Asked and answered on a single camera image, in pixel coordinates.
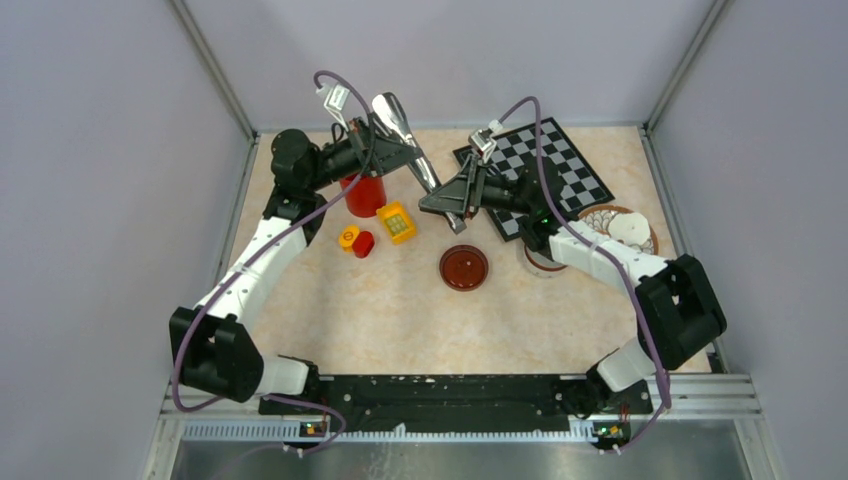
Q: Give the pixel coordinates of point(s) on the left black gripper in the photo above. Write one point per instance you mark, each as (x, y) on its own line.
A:
(381, 155)

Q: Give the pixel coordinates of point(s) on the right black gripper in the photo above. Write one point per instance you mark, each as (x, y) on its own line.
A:
(463, 193)

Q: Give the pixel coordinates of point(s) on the silver metal tongs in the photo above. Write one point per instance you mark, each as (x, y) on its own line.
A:
(394, 121)

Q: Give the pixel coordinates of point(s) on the white round food slice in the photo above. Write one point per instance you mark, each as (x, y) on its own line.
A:
(633, 230)

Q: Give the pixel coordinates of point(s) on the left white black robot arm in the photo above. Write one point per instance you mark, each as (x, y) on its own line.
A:
(211, 342)

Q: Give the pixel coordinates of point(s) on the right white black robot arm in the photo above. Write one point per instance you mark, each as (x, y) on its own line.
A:
(677, 310)

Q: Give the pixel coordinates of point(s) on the steel lunch box bowl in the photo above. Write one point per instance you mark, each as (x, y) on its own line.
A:
(541, 266)

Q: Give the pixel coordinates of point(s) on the red cylindrical cup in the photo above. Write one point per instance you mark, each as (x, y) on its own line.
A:
(367, 197)

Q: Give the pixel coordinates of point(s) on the yellow toy tray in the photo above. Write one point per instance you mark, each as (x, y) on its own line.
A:
(397, 222)

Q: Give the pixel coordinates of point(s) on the brown round lid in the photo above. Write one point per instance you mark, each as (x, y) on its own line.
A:
(463, 267)

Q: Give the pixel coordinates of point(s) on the yellow toy block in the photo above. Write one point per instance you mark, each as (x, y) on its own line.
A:
(347, 237)

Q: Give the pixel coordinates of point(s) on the red toy block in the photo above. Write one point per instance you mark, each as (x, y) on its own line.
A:
(363, 244)

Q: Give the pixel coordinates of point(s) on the black white chessboard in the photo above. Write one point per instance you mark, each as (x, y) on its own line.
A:
(563, 179)

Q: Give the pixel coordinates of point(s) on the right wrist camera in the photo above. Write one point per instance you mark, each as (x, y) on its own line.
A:
(483, 142)

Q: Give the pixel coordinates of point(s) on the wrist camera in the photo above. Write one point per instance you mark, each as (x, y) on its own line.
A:
(334, 99)
(483, 142)

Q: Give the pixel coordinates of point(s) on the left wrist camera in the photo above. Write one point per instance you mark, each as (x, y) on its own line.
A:
(334, 99)

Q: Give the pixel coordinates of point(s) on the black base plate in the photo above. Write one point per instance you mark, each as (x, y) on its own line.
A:
(520, 403)

